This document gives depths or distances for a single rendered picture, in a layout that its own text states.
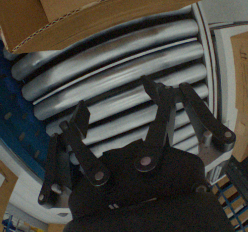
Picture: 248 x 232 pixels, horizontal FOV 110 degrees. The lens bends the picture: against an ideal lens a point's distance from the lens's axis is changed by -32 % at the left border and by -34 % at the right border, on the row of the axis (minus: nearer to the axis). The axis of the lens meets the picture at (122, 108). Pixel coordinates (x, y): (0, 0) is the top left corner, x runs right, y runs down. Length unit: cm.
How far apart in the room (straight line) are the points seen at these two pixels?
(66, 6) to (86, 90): 20
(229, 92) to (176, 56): 26
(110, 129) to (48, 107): 17
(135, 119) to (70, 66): 21
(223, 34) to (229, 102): 25
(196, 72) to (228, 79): 15
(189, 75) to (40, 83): 37
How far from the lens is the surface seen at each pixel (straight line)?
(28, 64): 34
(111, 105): 31
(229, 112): 57
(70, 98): 31
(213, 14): 156
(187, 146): 50
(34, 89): 34
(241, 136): 67
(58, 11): 31
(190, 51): 35
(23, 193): 48
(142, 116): 34
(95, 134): 36
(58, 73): 31
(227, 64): 46
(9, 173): 36
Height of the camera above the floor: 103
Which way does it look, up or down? 63 degrees down
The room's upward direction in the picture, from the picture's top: 164 degrees clockwise
